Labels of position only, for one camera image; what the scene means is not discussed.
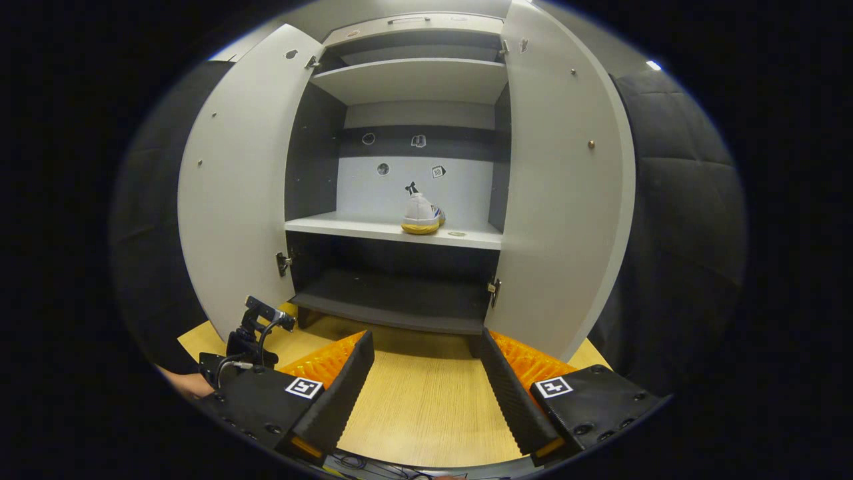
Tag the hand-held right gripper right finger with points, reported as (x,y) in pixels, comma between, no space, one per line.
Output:
(510,393)

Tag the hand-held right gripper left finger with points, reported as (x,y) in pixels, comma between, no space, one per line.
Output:
(343,393)

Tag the grey cabinet door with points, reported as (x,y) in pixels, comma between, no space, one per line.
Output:
(240,186)
(566,200)

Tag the white shoe yellow sole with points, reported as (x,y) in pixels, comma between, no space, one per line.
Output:
(420,212)

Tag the black backdrop cloth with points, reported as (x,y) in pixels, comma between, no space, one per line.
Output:
(686,233)

